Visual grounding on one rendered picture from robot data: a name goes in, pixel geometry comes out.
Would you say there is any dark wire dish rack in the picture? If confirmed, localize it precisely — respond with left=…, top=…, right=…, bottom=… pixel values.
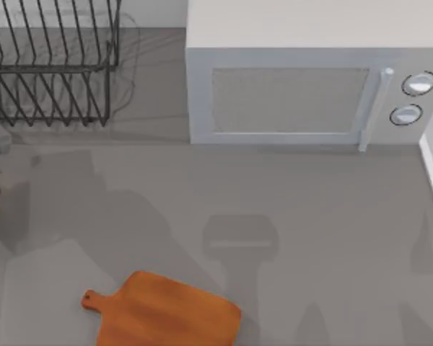
left=0, top=0, right=124, bottom=128

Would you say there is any wooden cutting board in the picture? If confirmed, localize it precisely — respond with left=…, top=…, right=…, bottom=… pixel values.
left=80, top=270, right=242, bottom=346

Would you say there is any pale microwave oven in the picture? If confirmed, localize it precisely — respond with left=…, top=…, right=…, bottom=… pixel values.
left=185, top=0, right=433, bottom=154

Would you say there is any microwave door handle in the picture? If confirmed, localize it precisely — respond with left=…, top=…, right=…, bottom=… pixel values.
left=357, top=67, right=395, bottom=154

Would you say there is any microwave door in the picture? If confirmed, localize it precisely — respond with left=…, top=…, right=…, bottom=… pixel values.
left=187, top=48, right=383, bottom=145

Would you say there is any round microwave knob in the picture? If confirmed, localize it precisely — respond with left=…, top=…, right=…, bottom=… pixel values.
left=401, top=71, right=433, bottom=97
left=389, top=103, right=424, bottom=126

